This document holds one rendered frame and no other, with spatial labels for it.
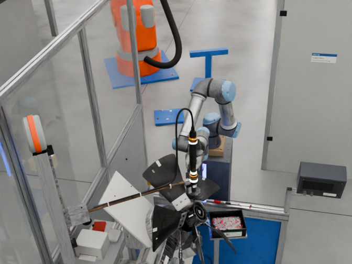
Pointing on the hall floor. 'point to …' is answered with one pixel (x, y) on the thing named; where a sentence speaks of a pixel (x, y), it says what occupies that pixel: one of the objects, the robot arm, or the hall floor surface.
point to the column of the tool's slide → (54, 206)
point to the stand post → (133, 253)
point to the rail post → (281, 242)
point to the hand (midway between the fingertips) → (191, 165)
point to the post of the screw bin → (216, 251)
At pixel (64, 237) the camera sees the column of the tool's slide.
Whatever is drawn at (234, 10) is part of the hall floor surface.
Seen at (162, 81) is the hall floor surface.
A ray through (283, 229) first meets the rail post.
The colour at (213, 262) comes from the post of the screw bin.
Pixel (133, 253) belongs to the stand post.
